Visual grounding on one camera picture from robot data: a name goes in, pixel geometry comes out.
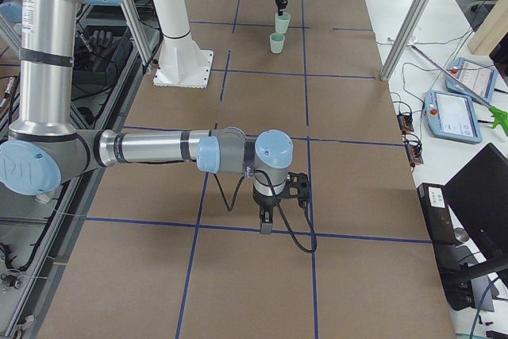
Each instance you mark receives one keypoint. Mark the far teach pendant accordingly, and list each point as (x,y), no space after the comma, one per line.
(478,77)

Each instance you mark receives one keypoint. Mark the orange circuit board far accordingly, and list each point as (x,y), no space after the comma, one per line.
(405,122)

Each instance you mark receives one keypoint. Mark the teach pendant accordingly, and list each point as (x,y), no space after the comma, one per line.
(452,117)
(478,77)

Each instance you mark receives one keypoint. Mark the orange circuit board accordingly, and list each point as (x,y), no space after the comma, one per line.
(414,153)
(405,122)

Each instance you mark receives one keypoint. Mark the black computer box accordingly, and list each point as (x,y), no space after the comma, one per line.
(436,214)

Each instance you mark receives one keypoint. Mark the aluminium frame post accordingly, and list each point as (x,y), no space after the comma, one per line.
(408,26)

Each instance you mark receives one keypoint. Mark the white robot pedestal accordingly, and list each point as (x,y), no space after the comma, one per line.
(181,62)

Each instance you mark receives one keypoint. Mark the near teach pendant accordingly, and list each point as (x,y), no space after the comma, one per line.
(452,117)

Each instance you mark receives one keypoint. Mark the green handled grabber tool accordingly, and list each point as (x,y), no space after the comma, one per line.
(500,116)

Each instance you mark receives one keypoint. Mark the orange circuit board near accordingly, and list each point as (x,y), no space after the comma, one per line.
(414,153)

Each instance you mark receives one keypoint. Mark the black monitor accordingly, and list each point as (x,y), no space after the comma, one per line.
(477,195)

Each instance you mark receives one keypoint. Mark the green cup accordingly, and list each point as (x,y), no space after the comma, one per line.
(282,22)
(276,41)

